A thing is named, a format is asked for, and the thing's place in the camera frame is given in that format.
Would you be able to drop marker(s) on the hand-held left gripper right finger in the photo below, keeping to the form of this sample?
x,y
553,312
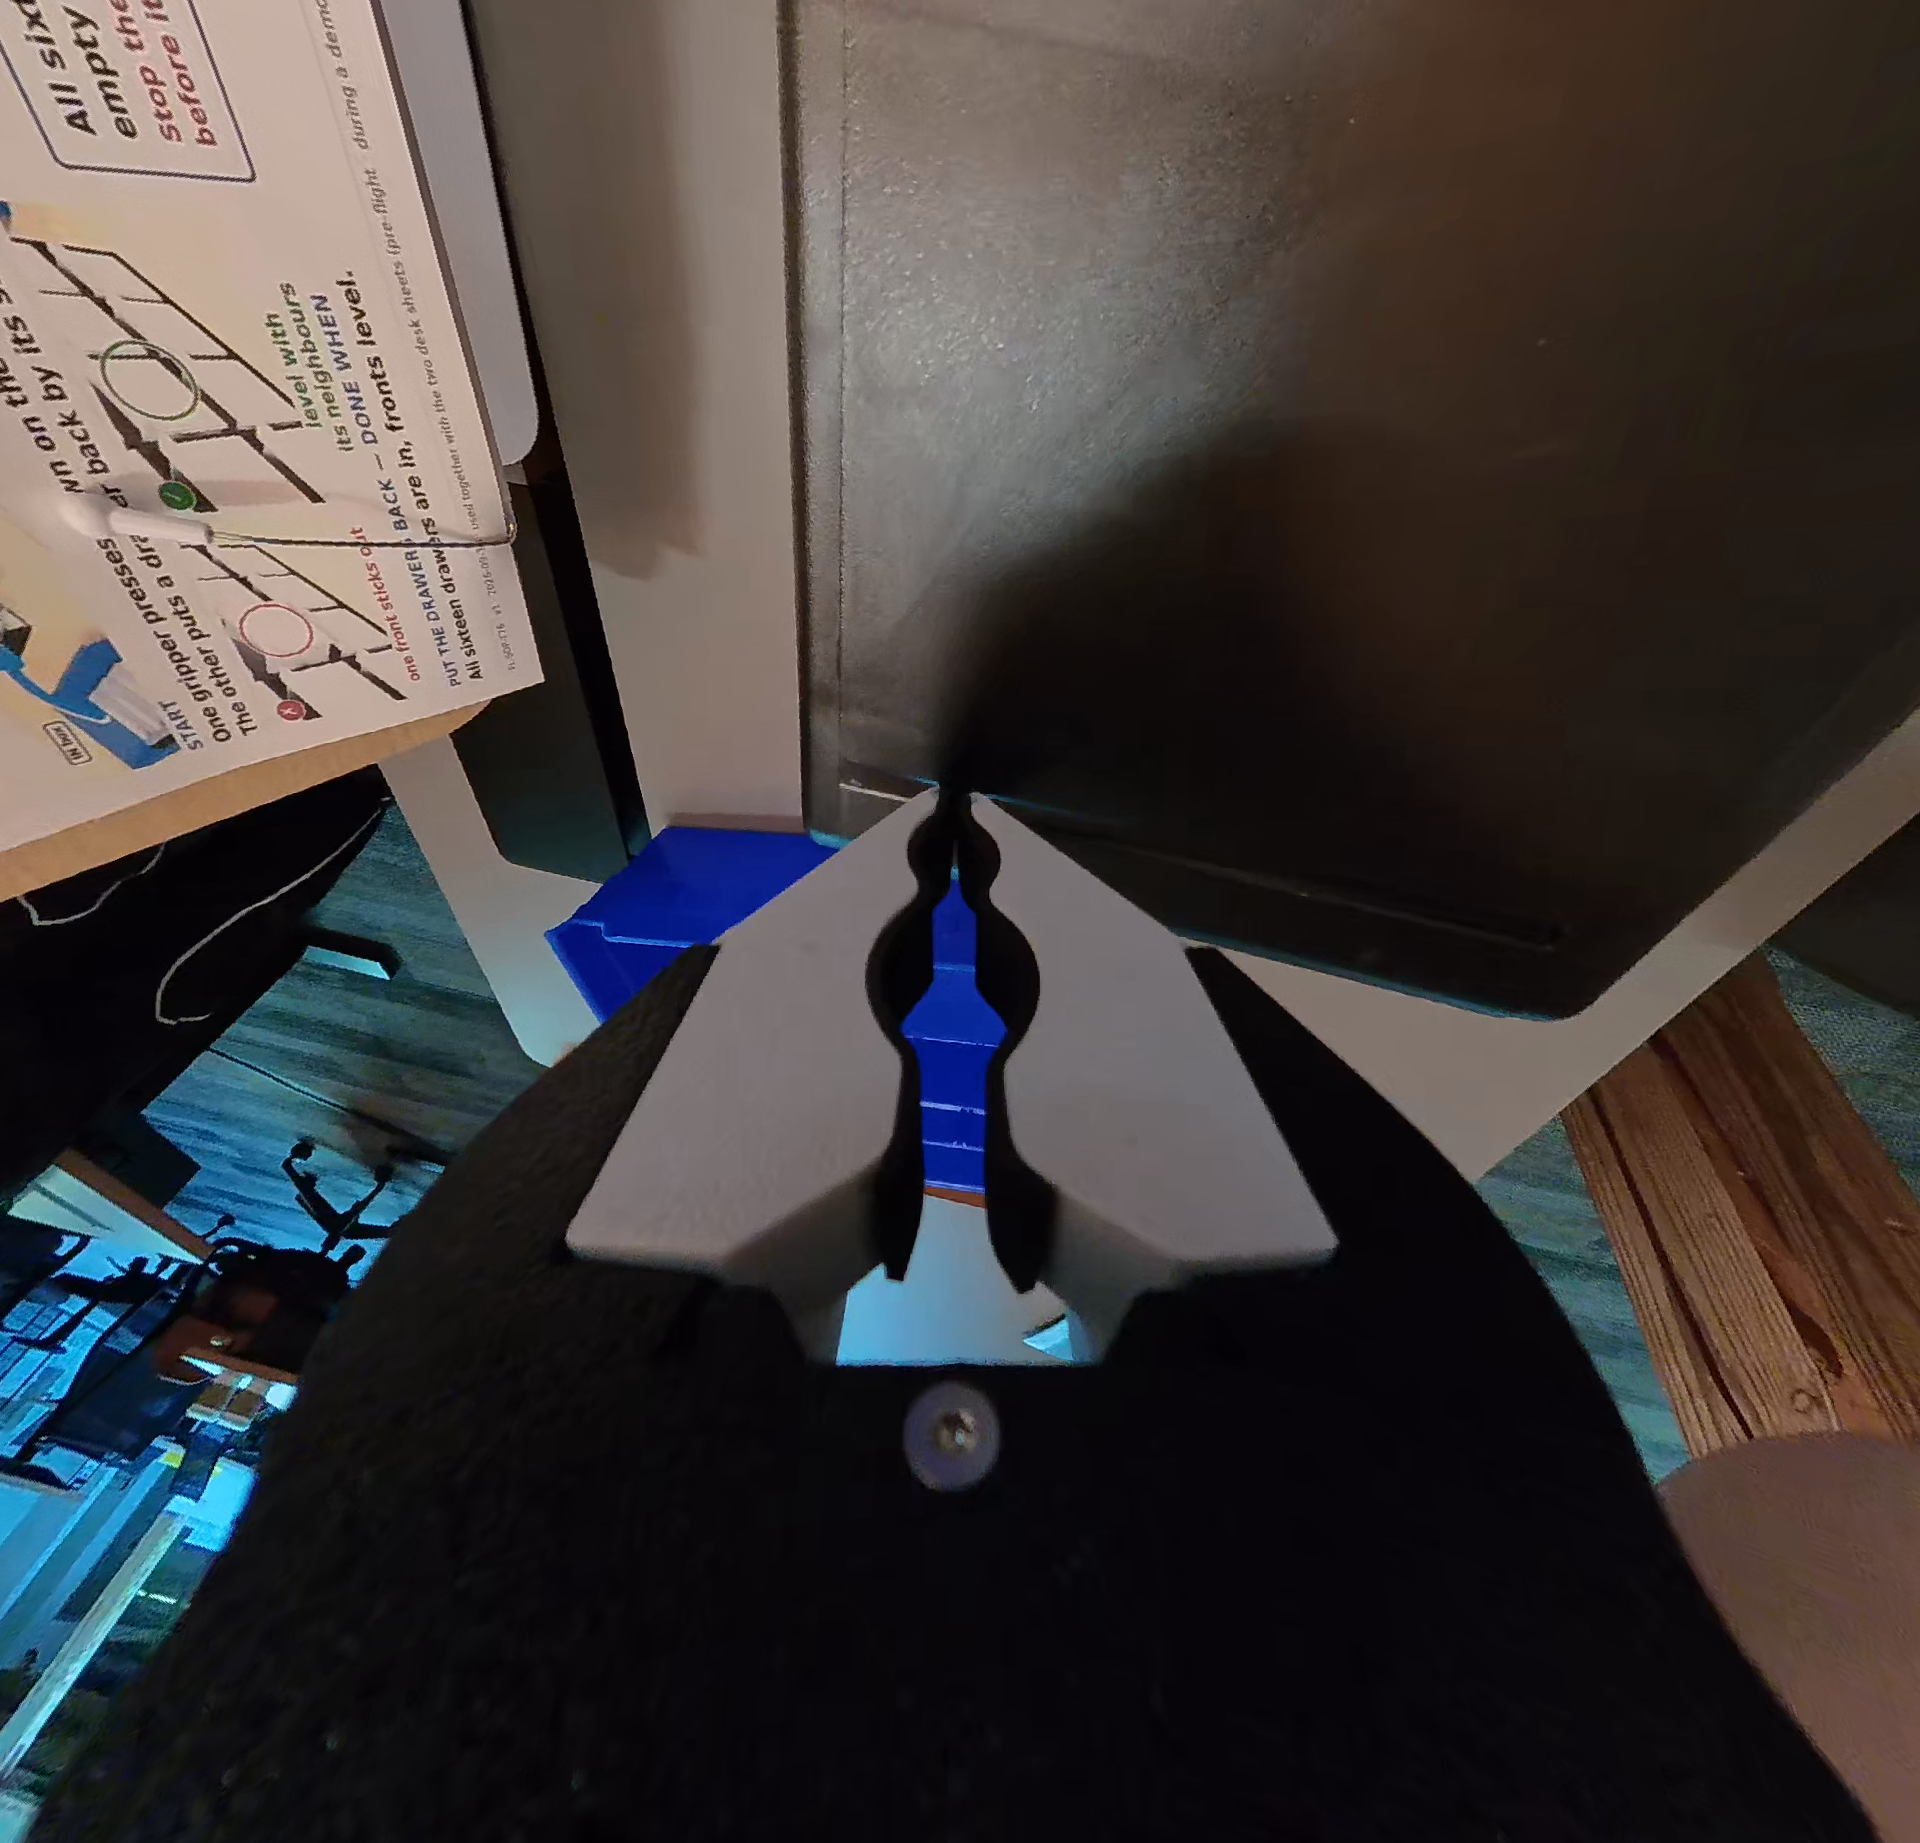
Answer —
x,y
1151,1110

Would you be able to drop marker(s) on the wooden plank panel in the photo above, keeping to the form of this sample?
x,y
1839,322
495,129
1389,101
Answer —
x,y
1741,1197

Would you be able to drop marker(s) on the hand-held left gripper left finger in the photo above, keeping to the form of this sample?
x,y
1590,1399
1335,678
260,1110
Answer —
x,y
736,1110

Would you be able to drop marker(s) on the white plastic board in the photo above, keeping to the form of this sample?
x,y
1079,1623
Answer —
x,y
481,224

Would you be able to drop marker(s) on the brown cardboard backing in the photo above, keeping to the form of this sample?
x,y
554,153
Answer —
x,y
226,806

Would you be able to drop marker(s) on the printed instruction sheet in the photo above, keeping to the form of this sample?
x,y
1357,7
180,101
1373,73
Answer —
x,y
257,297

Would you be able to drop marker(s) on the black drawer cabinet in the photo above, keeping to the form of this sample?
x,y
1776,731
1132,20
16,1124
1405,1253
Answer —
x,y
1200,373

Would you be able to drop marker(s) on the tan rounded object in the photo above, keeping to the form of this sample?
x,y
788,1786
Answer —
x,y
1813,1589

